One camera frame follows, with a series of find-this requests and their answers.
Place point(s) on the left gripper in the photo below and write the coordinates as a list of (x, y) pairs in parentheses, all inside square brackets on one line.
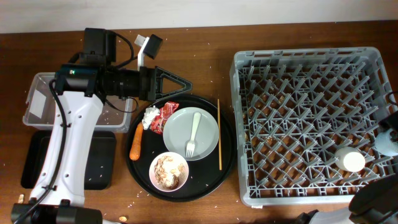
[(148, 91)]

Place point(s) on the grey plate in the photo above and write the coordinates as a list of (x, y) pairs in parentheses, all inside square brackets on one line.
[(177, 133)]

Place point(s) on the white cup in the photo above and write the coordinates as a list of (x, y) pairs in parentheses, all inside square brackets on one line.
[(349, 159)]

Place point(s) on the wooden chopstick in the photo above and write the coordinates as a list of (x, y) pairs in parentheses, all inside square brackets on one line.
[(219, 139)]

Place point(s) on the white plastic fork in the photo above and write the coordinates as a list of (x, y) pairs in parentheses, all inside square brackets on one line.
[(190, 147)]

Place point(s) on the blue cup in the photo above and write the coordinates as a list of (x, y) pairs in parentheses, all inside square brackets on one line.
[(385, 144)]

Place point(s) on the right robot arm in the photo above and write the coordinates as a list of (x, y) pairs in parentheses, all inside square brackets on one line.
[(376, 202)]

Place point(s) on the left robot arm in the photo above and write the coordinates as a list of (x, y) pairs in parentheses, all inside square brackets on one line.
[(80, 89)]

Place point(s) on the grey dishwasher rack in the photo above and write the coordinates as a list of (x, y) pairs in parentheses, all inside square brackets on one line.
[(294, 109)]

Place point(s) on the crumpled white tissue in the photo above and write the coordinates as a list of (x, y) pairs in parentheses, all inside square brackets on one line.
[(149, 115)]

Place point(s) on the red snack wrapper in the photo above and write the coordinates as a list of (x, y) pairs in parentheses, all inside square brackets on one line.
[(157, 125)]

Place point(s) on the round black tray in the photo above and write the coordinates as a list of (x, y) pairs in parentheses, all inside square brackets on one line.
[(205, 175)]

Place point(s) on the orange carrot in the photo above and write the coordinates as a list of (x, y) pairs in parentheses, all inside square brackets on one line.
[(135, 150)]

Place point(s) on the pink bowl with food scraps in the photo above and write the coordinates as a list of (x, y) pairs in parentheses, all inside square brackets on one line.
[(168, 172)]

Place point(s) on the black rectangular tray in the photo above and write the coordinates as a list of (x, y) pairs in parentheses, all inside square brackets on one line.
[(99, 167)]

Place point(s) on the clear plastic bin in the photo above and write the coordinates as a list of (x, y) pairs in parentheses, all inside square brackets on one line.
[(40, 112)]

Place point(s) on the peanut on table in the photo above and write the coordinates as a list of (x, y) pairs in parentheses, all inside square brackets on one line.
[(21, 198)]

